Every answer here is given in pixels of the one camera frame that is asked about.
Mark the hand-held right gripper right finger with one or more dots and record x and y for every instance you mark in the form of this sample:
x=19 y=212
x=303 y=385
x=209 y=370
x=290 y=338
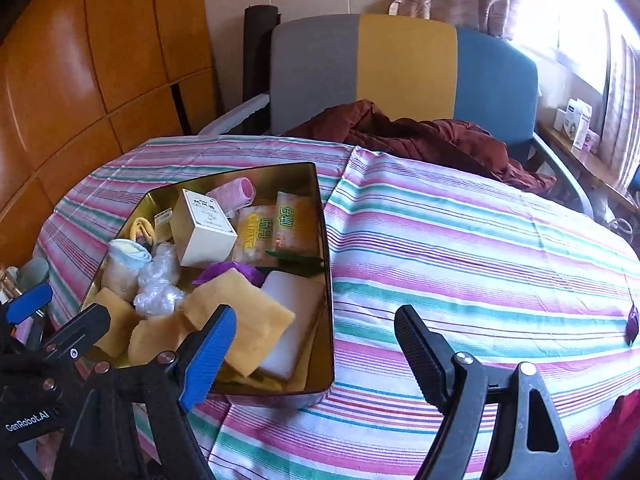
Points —
x=425 y=355

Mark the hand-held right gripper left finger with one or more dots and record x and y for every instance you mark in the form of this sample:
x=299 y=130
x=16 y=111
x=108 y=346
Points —
x=207 y=360

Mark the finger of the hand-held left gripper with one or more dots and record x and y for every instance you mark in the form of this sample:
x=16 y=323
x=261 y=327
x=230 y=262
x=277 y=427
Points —
x=80 y=327
x=27 y=305

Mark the large yellow sponge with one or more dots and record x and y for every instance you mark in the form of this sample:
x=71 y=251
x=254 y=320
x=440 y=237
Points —
x=245 y=320

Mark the yellow sponge cloth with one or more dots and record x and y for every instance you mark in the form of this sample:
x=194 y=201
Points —
x=150 y=342

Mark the gold metal tin box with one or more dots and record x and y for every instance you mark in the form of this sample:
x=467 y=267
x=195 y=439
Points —
x=272 y=400

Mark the clear plastic wrap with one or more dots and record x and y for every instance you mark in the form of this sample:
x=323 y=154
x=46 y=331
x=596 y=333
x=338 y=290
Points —
x=157 y=280

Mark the white foam block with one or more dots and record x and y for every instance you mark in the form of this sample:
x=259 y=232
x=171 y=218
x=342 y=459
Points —
x=290 y=320

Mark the yellow fabric item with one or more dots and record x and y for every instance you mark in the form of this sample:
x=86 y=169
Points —
x=142 y=227

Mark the white cardboard box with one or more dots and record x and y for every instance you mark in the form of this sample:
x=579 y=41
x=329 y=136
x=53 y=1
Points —
x=200 y=232

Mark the small yellow packet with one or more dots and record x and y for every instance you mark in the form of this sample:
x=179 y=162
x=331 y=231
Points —
x=162 y=225

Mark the yellow green snack packet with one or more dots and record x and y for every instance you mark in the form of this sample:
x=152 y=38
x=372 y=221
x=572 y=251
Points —
x=295 y=225
x=255 y=235

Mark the pink roll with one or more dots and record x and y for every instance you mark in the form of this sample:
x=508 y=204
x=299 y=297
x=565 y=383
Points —
x=232 y=192

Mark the pink green striped tablecloth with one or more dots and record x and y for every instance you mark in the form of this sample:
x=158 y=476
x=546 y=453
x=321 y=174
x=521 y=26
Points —
x=450 y=240

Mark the small purple wrapper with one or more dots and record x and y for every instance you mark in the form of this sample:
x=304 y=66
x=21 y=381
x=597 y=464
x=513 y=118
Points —
x=632 y=325

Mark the maroon quilted jacket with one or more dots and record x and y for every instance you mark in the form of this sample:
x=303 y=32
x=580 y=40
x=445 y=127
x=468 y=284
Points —
x=425 y=145

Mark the orange wooden wardrobe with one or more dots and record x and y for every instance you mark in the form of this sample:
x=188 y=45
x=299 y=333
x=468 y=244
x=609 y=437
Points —
x=75 y=85

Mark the wooden side desk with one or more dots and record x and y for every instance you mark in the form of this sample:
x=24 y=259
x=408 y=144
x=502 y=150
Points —
x=575 y=157

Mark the small pink box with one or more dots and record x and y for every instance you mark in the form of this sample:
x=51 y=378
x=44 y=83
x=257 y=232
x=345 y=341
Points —
x=591 y=141

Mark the white carton box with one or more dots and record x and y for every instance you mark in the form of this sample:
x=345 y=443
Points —
x=581 y=120
x=561 y=120

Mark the blue object on desk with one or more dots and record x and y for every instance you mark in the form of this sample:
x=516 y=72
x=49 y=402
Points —
x=635 y=177

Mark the grey yellow blue chair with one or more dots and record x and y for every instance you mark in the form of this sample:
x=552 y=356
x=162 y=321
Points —
x=400 y=60

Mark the black rolled mat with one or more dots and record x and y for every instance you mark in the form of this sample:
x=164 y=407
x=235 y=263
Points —
x=257 y=60

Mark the bright window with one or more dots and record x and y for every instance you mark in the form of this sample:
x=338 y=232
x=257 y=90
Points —
x=560 y=5

